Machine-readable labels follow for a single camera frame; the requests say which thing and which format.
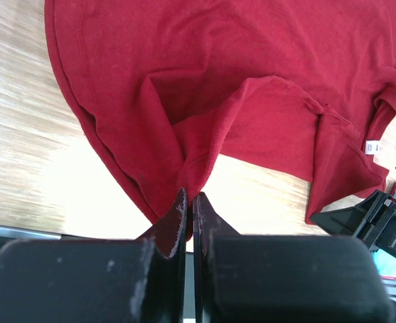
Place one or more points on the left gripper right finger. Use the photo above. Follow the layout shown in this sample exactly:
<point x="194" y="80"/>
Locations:
<point x="252" y="278"/>

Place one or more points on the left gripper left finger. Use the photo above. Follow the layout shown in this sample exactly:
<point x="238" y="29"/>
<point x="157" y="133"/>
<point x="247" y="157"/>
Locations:
<point x="77" y="280"/>

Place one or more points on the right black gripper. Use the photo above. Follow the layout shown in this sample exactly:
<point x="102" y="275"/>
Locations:
<point x="373" y="221"/>

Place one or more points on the dark red t-shirt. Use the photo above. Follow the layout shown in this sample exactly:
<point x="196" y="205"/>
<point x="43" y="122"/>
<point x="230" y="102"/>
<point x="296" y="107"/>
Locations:
<point x="161" y="88"/>

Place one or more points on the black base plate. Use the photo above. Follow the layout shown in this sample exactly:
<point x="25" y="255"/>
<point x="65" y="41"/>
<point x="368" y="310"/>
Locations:
<point x="8" y="234"/>

